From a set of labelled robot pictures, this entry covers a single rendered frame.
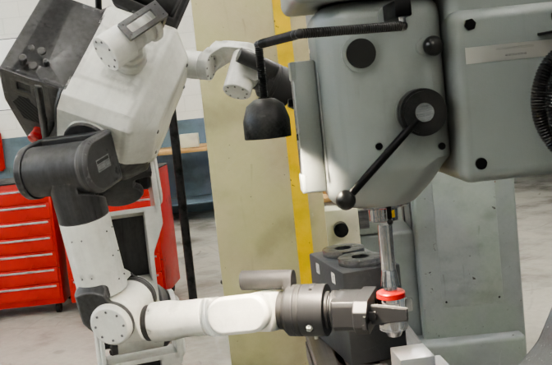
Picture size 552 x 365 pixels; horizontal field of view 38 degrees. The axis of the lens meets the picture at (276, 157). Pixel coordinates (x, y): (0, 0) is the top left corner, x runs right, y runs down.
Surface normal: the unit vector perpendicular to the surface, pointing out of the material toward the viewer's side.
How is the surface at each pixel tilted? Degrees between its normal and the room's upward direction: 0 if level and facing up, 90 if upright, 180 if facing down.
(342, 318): 90
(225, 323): 79
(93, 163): 88
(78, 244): 100
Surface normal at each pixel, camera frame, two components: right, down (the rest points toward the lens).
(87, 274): -0.23, 0.29
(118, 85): 0.18, -0.48
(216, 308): -0.30, -0.08
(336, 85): -0.58, 0.14
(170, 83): 0.79, -0.11
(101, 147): 0.94, -0.11
